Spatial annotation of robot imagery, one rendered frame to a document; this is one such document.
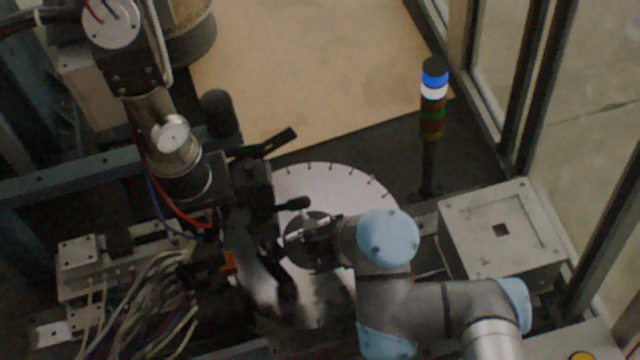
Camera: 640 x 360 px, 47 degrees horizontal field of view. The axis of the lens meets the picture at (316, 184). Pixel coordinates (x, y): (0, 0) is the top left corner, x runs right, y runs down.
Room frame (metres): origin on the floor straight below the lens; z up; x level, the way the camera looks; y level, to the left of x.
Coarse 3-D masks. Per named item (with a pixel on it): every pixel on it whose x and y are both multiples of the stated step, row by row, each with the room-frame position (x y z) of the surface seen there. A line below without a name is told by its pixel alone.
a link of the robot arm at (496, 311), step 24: (456, 288) 0.36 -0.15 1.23; (480, 288) 0.36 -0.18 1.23; (504, 288) 0.35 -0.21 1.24; (456, 312) 0.33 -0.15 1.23; (480, 312) 0.32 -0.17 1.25; (504, 312) 0.32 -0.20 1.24; (528, 312) 0.32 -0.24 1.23; (456, 336) 0.31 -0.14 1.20; (480, 336) 0.29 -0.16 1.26; (504, 336) 0.28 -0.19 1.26
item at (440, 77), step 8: (432, 56) 0.81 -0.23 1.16; (440, 56) 0.81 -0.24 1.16; (424, 64) 0.80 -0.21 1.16; (432, 64) 0.79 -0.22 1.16; (440, 64) 0.79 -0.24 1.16; (448, 64) 0.79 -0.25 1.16; (424, 72) 0.78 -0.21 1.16; (432, 72) 0.78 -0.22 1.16; (440, 72) 0.77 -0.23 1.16; (424, 80) 0.78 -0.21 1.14; (432, 80) 0.77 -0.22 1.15; (440, 80) 0.77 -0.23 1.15
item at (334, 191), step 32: (288, 192) 0.72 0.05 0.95; (320, 192) 0.71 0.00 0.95; (352, 192) 0.70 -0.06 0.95; (384, 192) 0.69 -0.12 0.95; (256, 256) 0.60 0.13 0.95; (256, 288) 0.54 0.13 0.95; (288, 288) 0.53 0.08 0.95; (320, 288) 0.52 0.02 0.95; (352, 288) 0.51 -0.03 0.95; (288, 320) 0.47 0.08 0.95; (320, 320) 0.46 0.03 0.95
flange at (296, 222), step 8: (296, 216) 0.66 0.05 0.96; (312, 216) 0.66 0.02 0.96; (320, 216) 0.65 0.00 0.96; (328, 216) 0.65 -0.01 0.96; (288, 224) 0.65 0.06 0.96; (296, 224) 0.65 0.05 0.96; (288, 232) 0.63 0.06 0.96; (296, 240) 0.61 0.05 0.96; (288, 248) 0.60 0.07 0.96; (296, 248) 0.60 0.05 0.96; (304, 248) 0.60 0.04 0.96; (288, 256) 0.59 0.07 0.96; (296, 256) 0.58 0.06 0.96; (304, 256) 0.58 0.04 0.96; (296, 264) 0.57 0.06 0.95; (304, 264) 0.57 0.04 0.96
